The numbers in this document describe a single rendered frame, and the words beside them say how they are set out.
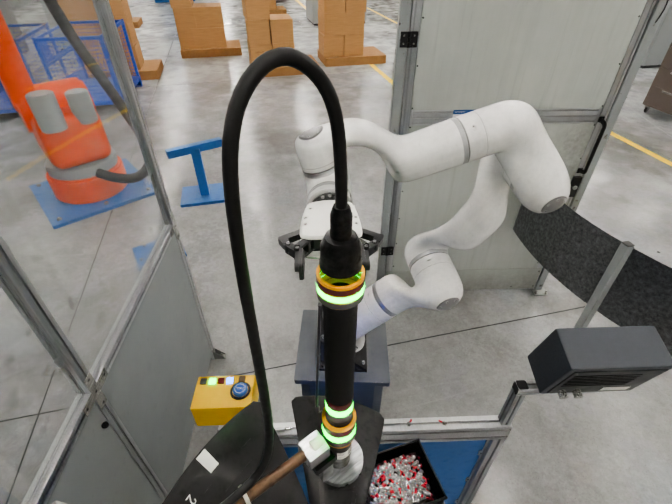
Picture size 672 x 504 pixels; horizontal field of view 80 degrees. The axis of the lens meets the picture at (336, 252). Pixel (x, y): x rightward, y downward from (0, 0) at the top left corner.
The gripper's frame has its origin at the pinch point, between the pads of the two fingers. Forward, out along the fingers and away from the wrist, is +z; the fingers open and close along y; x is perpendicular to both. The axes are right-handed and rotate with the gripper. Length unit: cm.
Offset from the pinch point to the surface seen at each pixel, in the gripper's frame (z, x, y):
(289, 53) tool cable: 21.1, 34.0, 2.7
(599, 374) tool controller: -11, -46, -66
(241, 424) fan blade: 12.0, -21.9, 14.9
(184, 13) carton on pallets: -861, -91, 264
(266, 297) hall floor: -159, -166, 44
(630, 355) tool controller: -13, -42, -73
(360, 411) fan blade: -4.5, -48.6, -6.4
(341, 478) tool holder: 21.5, -19.5, -0.6
